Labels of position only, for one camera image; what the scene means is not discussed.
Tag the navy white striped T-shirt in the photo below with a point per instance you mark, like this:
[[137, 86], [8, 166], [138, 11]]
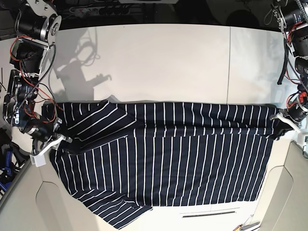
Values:
[[140, 155]]

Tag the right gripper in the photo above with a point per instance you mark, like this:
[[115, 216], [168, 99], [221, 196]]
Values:
[[46, 136]]

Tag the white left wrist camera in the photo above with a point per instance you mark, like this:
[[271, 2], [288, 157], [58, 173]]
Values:
[[302, 138]]

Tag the white power strip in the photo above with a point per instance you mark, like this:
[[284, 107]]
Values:
[[116, 10]]

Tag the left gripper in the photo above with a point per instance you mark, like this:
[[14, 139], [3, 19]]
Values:
[[288, 119]]

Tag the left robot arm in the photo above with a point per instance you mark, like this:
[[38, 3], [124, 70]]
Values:
[[292, 19]]

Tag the blue clamp tool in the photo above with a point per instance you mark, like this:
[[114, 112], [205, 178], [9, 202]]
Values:
[[6, 168]]

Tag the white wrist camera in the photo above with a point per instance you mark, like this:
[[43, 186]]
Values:
[[38, 160], [302, 138]]

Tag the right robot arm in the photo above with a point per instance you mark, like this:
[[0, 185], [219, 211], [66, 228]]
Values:
[[36, 26]]

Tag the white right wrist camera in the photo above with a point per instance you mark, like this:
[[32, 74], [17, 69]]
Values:
[[38, 160]]

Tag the grey tool with orange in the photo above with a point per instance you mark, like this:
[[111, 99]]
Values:
[[248, 226]]

